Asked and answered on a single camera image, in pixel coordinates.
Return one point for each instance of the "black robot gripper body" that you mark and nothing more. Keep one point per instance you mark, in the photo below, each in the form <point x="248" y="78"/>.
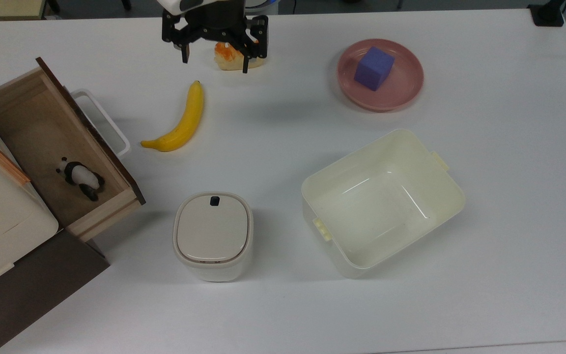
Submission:
<point x="214" y="19"/>

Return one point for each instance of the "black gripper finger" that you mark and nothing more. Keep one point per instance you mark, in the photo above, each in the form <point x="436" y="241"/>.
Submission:
<point x="174" y="32"/>
<point x="256" y="39"/>

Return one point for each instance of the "black and white panda toy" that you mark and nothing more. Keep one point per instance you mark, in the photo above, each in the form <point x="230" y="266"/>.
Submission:
<point x="82" y="178"/>

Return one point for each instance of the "toy bread with orange glaze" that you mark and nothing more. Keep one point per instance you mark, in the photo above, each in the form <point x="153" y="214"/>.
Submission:
<point x="229" y="59"/>

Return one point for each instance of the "yellow toy banana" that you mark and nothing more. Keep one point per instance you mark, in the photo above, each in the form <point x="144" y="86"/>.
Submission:
<point x="184" y="123"/>

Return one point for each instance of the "wooden drawer with brown front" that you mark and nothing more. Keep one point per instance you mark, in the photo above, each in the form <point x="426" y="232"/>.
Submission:
<point x="47" y="142"/>

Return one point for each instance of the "purple foam cube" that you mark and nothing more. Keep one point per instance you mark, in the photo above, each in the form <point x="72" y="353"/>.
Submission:
<point x="374" y="69"/>

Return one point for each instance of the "pink round plate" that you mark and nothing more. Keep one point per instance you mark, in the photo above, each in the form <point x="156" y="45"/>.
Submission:
<point x="406" y="83"/>

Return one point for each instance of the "cream lidded trash can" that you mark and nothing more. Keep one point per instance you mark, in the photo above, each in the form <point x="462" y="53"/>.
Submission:
<point x="212" y="236"/>

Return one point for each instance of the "cream square plastic box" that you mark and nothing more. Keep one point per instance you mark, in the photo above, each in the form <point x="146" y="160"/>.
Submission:
<point x="381" y="201"/>

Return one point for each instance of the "black clamp base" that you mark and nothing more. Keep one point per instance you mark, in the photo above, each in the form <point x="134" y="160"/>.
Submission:
<point x="548" y="14"/>

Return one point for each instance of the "dark brown cabinet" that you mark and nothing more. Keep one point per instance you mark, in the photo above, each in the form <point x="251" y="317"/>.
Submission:
<point x="32" y="295"/>

